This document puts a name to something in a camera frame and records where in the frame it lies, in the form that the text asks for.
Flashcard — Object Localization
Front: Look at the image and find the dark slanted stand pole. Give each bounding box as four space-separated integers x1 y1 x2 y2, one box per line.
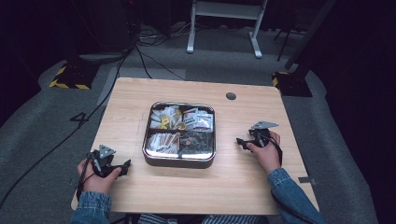
283 0 338 71

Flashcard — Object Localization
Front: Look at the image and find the square metal tin box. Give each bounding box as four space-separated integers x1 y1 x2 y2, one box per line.
142 101 217 170

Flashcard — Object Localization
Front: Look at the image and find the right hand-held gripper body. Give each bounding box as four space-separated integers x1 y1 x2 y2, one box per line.
247 120 279 147

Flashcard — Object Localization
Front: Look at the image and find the white metal stand frame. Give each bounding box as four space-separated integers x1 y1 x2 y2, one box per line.
186 0 269 60

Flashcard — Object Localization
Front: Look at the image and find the person's striped clothing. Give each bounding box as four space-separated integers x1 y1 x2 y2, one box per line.
137 212 266 224

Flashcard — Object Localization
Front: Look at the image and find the stack of brown-striped white sachets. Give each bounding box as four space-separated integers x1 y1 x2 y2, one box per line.
146 132 181 156

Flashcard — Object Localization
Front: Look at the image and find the yellow-black striped stand base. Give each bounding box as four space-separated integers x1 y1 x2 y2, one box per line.
48 63 101 91
271 71 314 98

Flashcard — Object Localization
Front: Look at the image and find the pile of yellow-tag tea bags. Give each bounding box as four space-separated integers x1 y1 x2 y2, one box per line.
149 105 183 131

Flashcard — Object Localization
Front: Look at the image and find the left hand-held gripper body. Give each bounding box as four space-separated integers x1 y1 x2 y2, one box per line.
89 144 122 179

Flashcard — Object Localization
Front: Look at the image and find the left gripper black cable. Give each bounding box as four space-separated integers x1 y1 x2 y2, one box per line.
76 154 95 201

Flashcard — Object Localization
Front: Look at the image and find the thin black floor cable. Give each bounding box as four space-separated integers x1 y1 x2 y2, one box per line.
134 43 187 82

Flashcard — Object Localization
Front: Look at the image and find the grey tape strip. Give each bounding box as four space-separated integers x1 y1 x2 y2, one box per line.
297 175 318 186

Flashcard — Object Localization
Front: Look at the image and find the person's left hand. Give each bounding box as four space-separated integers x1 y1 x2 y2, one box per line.
77 158 122 195

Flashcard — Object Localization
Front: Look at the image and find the long black floor cable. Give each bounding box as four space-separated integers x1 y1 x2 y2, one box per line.
0 46 134 210

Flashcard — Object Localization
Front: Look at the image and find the person's right hand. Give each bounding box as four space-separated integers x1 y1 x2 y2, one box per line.
247 130 283 175

